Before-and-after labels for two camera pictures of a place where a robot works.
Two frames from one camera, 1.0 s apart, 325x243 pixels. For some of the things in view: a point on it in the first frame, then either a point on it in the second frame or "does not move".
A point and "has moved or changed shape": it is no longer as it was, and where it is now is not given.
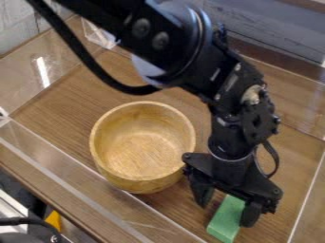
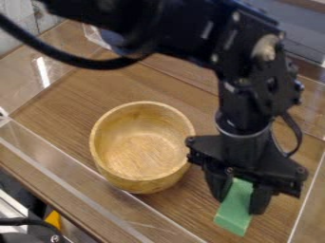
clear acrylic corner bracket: [99, 36] does not move
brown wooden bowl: [137, 140] does not move
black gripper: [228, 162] -> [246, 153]
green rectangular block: [223, 224] has moved or changed shape
